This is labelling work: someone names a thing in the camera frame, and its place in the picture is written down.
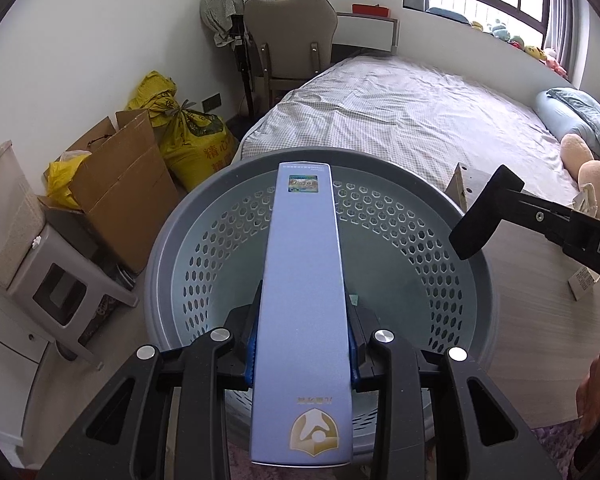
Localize brown cardboard box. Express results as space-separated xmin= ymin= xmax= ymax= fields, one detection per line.
xmin=64 ymin=108 xmax=182 ymax=276

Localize white grey desk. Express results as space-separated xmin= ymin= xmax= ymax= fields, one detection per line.
xmin=332 ymin=12 xmax=399 ymax=61

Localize yellow sack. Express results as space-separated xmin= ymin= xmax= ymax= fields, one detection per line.
xmin=125 ymin=70 xmax=237 ymax=192

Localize black wall socket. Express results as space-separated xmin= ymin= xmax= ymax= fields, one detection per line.
xmin=201 ymin=93 xmax=222 ymax=113

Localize red box on desk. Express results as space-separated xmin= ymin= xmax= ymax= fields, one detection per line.
xmin=351 ymin=3 xmax=390 ymax=18

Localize grey upholstered chair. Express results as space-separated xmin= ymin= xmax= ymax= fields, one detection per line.
xmin=230 ymin=0 xmax=338 ymax=116

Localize long lavender box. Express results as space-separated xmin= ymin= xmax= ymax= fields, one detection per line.
xmin=250 ymin=162 xmax=353 ymax=468

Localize tan teddy bear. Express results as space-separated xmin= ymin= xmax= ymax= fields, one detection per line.
xmin=560 ymin=133 xmax=600 ymax=220

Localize grey plastic stool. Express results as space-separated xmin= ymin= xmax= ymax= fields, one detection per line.
xmin=7 ymin=226 xmax=138 ymax=370

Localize grey cloth on chair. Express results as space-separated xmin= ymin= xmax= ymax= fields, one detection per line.
xmin=199 ymin=0 xmax=273 ymax=48

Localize bed with white sheet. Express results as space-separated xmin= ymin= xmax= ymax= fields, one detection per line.
xmin=236 ymin=56 xmax=579 ymax=205

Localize beige translucent storage bin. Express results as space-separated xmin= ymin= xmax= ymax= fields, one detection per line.
xmin=0 ymin=141 xmax=45 ymax=290

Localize plush toys on sill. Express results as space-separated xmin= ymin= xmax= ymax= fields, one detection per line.
xmin=469 ymin=21 xmax=568 ymax=79

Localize yellow plastic bag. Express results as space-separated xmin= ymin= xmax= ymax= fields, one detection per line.
xmin=45 ymin=150 xmax=92 ymax=210

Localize grey perforated laundry basket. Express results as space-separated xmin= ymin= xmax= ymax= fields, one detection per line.
xmin=142 ymin=146 xmax=502 ymax=466

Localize light blue pillow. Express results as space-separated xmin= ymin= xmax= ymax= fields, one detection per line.
xmin=533 ymin=88 xmax=600 ymax=160

